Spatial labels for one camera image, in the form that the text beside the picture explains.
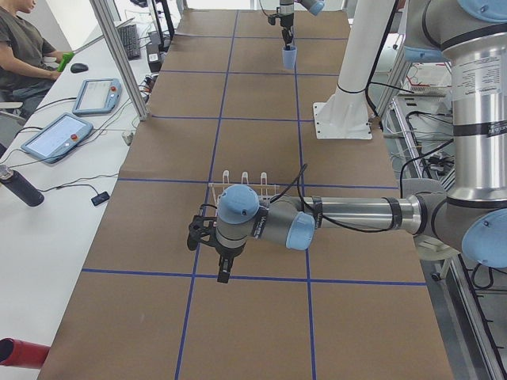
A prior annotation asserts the white wire cup rack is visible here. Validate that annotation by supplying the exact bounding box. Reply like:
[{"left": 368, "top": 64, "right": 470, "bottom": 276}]
[{"left": 208, "top": 170, "right": 280, "bottom": 224}]

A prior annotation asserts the light blue plastic cup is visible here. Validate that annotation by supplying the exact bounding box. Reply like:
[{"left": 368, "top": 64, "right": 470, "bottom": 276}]
[{"left": 282, "top": 45, "right": 298, "bottom": 70}]

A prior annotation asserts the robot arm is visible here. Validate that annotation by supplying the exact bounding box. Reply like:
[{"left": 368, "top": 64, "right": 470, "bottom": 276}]
[
  {"left": 210, "top": 1, "right": 506, "bottom": 283},
  {"left": 269, "top": 0, "right": 325, "bottom": 51}
]

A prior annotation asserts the teach pendant tablet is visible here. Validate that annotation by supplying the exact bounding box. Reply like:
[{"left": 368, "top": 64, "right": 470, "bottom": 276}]
[
  {"left": 72, "top": 78, "right": 122, "bottom": 116},
  {"left": 21, "top": 113, "right": 93, "bottom": 164}
]

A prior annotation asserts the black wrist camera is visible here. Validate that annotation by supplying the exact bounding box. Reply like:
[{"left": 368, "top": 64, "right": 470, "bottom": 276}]
[{"left": 187, "top": 215, "right": 217, "bottom": 251}]

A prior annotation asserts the brown table mat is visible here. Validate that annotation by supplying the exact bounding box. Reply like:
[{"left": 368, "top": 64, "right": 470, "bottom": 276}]
[{"left": 37, "top": 8, "right": 456, "bottom": 380}]

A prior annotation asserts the black smartphone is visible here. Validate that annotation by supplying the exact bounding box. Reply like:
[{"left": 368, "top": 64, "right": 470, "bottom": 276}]
[{"left": 91, "top": 192, "right": 110, "bottom": 207}]

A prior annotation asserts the seated person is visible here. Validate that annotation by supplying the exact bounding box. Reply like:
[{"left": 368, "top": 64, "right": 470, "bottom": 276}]
[{"left": 1, "top": 0, "right": 63, "bottom": 119}]

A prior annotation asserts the black computer mouse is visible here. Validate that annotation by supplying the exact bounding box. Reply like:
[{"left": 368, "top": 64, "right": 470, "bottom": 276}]
[{"left": 70, "top": 63, "right": 89, "bottom": 74}]

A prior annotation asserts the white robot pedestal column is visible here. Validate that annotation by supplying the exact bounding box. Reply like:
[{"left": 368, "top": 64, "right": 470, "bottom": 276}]
[{"left": 313, "top": 0, "right": 396, "bottom": 140}]

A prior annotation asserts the black keyboard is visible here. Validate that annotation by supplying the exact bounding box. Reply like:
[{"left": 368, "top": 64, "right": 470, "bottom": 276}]
[{"left": 117, "top": 25, "right": 141, "bottom": 60}]

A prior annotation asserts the near teach pendant tablet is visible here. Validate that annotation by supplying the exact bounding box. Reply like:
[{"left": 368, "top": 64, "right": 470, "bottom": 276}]
[{"left": 21, "top": 113, "right": 93, "bottom": 164}]

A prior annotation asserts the far teach pendant tablet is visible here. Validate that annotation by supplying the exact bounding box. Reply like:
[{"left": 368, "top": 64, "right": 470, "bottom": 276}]
[{"left": 72, "top": 78, "right": 122, "bottom": 116}]

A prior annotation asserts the red cylinder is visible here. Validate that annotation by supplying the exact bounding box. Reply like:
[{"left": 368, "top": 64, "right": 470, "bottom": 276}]
[{"left": 1, "top": 338, "right": 51, "bottom": 369}]

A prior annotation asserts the black water bottle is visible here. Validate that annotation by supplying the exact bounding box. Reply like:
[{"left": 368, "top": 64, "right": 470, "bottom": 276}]
[{"left": 1, "top": 165, "right": 44, "bottom": 207}]

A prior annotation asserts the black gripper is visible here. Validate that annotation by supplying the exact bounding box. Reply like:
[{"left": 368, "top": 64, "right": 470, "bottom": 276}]
[
  {"left": 278, "top": 12, "right": 294, "bottom": 48},
  {"left": 215, "top": 236, "right": 246, "bottom": 283}
]

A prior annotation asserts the green object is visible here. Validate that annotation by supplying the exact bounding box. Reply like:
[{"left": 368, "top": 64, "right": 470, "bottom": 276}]
[{"left": 56, "top": 51, "right": 74, "bottom": 72}]

